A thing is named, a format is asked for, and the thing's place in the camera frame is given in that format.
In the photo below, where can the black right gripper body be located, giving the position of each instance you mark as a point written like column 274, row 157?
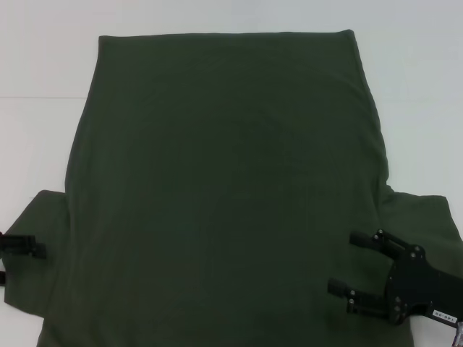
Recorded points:
column 412, row 282

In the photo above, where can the dark green shirt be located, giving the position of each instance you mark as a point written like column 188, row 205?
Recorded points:
column 224, row 162

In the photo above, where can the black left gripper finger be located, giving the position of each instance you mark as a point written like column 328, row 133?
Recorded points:
column 21, row 246
column 3, row 279

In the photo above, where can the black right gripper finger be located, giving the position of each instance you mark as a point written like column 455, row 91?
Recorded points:
column 365, row 301
column 383, row 242

